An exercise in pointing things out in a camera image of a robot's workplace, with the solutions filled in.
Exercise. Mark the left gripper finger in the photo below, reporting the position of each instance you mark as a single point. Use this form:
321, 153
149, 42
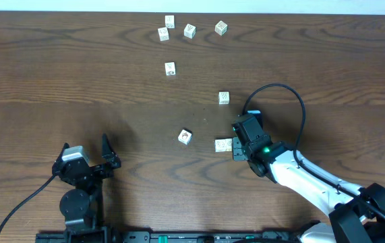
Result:
59, 159
108, 154

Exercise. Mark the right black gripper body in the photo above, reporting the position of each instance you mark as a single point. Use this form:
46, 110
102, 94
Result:
240, 152

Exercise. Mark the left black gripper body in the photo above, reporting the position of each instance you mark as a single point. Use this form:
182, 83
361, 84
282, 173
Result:
91, 169

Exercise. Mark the yellow-sided wooden block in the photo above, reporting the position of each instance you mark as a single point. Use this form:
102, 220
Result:
228, 144

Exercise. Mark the blue-sided smiley wooden block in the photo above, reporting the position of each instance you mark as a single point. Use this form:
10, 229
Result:
220, 145

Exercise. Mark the wooden block mid table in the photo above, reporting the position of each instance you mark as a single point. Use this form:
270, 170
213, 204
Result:
223, 98

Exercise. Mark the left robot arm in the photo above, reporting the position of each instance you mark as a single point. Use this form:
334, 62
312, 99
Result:
82, 207

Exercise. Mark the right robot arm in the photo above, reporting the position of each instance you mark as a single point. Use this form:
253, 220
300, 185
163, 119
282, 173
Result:
356, 214

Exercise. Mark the red picture wooden block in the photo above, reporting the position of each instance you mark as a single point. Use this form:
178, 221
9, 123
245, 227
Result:
184, 137

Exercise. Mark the wooden block soccer ball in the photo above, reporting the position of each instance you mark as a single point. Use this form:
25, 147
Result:
170, 68

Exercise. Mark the green-print wooden block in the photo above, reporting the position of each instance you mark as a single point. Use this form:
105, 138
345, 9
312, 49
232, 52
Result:
221, 28

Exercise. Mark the wooden block numeral three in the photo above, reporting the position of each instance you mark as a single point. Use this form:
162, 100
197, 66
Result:
189, 31

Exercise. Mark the red-sided wooden block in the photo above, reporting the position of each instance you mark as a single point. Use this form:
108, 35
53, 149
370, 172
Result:
163, 34

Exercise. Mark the top wooden block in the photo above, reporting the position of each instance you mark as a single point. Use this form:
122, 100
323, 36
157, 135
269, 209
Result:
170, 21

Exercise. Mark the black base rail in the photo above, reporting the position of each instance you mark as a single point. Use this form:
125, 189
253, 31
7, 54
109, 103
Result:
147, 237

